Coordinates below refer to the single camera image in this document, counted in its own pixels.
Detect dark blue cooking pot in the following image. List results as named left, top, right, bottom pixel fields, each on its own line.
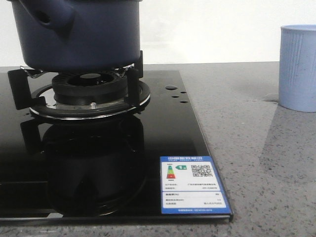
left=11, top=0, right=140, bottom=72

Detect black glass gas stove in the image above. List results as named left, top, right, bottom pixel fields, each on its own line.
left=0, top=71, right=234, bottom=225

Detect light blue ribbed cup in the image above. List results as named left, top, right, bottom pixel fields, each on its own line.
left=278, top=24, right=316, bottom=112

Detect black gas burner head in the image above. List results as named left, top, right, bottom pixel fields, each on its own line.
left=52, top=71, right=127, bottom=105

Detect blue energy label sticker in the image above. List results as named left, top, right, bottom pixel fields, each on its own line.
left=160, top=156, right=232, bottom=216

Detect black metal pot support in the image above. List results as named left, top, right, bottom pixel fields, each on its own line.
left=8, top=57, right=150, bottom=121

